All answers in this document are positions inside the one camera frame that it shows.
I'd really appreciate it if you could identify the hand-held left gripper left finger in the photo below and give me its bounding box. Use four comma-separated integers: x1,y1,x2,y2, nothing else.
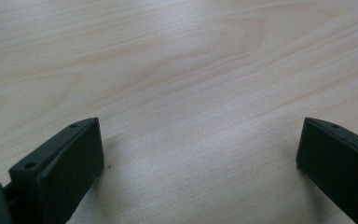
8,117,105,224

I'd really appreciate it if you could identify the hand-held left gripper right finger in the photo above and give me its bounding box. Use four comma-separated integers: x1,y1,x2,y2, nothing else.
296,117,358,224

